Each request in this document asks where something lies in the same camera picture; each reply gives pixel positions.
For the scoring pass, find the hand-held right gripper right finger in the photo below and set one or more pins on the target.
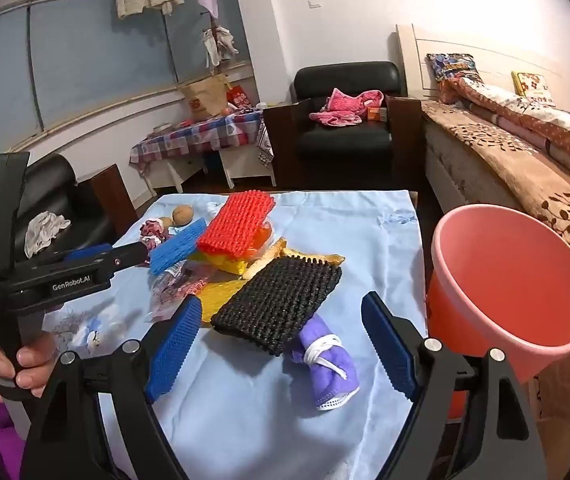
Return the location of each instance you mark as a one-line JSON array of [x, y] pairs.
[[390, 347]]

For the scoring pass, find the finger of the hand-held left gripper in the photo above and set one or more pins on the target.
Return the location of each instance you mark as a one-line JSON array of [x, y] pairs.
[[120, 261], [87, 252]]

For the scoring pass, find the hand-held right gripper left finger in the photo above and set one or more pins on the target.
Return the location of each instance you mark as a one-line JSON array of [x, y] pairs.
[[172, 347]]

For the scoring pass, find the pink patterned wrapper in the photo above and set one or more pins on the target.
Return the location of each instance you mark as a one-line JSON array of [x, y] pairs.
[[151, 232]]

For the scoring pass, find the purple face mask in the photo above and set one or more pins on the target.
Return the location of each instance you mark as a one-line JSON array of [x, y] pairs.
[[347, 360]]

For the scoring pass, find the clear plastic wrapper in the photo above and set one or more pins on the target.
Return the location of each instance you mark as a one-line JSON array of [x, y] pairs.
[[175, 292]]

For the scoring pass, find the blue foam net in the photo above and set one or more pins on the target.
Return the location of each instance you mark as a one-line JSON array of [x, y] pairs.
[[177, 247]]

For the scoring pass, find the brown walnut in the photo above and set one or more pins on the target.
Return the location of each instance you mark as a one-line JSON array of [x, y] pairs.
[[183, 215], [166, 222]]

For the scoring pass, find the yellow wrappers and peel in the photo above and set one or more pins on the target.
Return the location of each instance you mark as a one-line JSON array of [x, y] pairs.
[[220, 300]]

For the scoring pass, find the yellow snack wrapper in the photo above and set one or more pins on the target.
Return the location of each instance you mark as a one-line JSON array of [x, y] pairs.
[[225, 262]]

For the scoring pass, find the golden snack wrapper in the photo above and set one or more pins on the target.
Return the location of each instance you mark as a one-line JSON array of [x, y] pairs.
[[327, 258]]

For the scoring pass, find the black foam net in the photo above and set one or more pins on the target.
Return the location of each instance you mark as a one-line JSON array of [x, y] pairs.
[[275, 300]]

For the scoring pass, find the red foam net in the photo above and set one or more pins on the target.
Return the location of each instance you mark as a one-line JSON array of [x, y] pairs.
[[237, 222]]

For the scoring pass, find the pale yellow peel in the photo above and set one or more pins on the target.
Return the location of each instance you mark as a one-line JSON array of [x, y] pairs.
[[265, 260]]

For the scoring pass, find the pink plastic bucket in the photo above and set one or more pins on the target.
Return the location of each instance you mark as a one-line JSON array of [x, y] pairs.
[[505, 280]]

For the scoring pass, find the orange plastic wrapper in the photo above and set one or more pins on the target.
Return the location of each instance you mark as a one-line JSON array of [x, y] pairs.
[[262, 237]]

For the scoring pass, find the person's left hand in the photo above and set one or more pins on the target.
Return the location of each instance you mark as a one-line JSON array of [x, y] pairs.
[[35, 360]]

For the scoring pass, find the crumpled white cloth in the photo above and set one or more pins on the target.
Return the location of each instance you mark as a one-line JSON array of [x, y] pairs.
[[45, 232]]

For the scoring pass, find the black leather armchair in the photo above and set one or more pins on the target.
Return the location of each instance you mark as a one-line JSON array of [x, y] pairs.
[[345, 142], [50, 185]]

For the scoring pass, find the light blue cloth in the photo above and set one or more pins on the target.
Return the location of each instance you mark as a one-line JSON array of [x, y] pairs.
[[275, 410]]

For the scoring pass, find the white side table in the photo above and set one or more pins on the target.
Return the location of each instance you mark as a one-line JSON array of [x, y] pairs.
[[245, 165]]

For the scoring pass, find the brown paper bag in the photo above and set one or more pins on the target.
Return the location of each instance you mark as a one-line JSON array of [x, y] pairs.
[[205, 97]]

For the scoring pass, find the white patterned cloth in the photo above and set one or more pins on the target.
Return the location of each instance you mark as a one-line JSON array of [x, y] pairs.
[[265, 142]]

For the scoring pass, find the blue window blind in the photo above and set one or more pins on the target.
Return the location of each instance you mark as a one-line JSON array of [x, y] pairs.
[[90, 60]]

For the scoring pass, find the red plastic bag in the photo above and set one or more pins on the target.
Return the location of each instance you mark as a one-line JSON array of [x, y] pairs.
[[236, 97]]

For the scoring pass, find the bed with brown blanket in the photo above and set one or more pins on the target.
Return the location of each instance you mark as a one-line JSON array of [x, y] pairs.
[[515, 175]]

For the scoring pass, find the small orange box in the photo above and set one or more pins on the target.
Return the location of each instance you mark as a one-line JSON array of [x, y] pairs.
[[375, 114]]

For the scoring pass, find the hanging white rags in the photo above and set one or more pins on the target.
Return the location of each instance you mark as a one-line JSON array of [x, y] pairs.
[[220, 42]]

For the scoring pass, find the pink cloth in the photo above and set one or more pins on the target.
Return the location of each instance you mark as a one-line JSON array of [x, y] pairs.
[[340, 105]]

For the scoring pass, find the dotted pink quilt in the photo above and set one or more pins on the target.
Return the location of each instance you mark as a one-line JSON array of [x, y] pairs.
[[540, 125]]

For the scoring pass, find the colourful printed pillow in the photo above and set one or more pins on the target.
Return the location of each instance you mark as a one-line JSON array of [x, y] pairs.
[[452, 70]]

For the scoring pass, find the yellow flower pillow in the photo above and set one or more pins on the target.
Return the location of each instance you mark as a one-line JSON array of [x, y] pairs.
[[532, 87]]

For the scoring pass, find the cream wooden bed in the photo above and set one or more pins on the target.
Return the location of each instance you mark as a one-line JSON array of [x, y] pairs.
[[490, 55]]

